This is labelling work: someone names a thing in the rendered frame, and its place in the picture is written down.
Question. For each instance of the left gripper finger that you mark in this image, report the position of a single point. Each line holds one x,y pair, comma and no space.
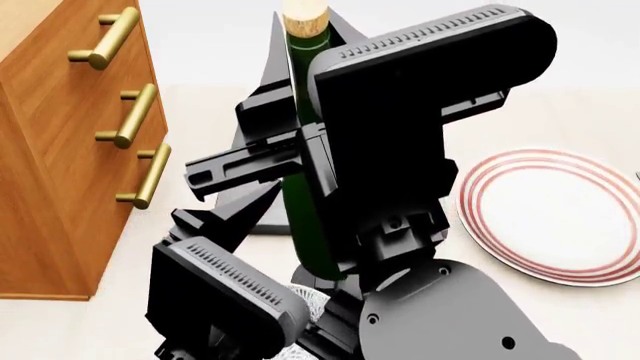
235,221
187,225

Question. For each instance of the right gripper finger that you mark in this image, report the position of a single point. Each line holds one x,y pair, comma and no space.
265,108
347,33

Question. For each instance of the green wine bottle with cork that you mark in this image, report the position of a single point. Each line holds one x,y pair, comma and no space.
306,63

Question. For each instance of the brown wooden drawer cabinet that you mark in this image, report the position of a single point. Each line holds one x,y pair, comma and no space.
55,168

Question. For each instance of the white plate with red rings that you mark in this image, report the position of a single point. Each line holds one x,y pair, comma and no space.
550,213

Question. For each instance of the clear textured glass cup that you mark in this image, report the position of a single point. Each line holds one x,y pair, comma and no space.
312,303

